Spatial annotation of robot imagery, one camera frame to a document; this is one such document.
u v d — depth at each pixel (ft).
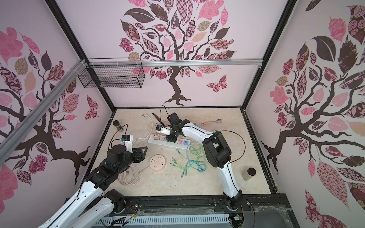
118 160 1.82
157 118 3.73
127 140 2.15
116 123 3.22
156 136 3.08
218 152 1.80
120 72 3.11
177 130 2.33
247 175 2.53
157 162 2.86
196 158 3.02
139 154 2.19
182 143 3.11
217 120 3.59
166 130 2.74
